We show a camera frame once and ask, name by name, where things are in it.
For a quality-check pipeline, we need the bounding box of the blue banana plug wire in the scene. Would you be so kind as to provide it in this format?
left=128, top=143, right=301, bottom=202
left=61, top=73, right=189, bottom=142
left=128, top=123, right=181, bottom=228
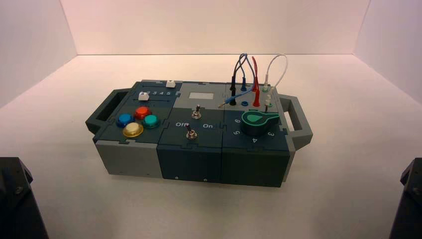
left=218, top=53, right=259, bottom=109

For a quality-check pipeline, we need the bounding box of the grey and teal control box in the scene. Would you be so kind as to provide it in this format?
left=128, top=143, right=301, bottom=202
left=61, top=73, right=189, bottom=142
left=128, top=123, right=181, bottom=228
left=85, top=79, right=314, bottom=189

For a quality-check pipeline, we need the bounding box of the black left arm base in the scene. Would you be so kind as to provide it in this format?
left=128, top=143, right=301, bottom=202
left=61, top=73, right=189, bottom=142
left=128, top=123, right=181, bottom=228
left=0, top=157, right=49, bottom=239

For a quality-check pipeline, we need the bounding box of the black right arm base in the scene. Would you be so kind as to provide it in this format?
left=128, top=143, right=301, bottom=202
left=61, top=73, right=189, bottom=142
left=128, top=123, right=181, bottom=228
left=389, top=157, right=422, bottom=239

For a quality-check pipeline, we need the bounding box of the white rectangular display window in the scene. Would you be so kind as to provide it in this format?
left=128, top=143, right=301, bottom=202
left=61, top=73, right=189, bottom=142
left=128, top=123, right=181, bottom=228
left=188, top=92, right=214, bottom=101

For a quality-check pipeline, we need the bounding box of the green rotary knob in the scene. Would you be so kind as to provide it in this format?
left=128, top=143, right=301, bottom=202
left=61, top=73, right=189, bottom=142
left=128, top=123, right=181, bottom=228
left=240, top=110, right=280, bottom=137

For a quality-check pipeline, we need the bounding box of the green round push button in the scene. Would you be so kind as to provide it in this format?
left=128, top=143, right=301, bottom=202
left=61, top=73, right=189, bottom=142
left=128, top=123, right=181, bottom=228
left=142, top=114, right=161, bottom=129

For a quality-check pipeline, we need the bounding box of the red round push button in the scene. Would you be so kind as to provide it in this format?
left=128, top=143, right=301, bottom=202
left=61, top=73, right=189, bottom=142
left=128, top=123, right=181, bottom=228
left=134, top=106, right=153, bottom=120

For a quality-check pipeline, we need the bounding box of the yellow round push button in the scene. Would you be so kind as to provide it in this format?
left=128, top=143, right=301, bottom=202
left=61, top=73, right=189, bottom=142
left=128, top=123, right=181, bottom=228
left=122, top=122, right=144, bottom=138

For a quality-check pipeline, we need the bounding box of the blue round push button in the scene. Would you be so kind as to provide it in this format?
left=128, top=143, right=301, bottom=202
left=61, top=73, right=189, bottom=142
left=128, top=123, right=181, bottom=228
left=116, top=113, right=135, bottom=128

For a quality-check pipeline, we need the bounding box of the black banana plug wire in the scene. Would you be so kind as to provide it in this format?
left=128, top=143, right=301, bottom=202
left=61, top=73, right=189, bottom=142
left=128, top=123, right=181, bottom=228
left=229, top=54, right=248, bottom=106

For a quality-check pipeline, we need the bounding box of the red banana plug wire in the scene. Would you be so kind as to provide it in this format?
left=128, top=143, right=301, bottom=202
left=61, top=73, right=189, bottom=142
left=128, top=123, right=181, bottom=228
left=251, top=56, right=262, bottom=108

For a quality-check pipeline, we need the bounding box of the white banana plug wire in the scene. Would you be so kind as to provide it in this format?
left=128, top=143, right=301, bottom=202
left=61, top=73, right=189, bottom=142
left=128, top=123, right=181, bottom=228
left=263, top=53, right=289, bottom=111

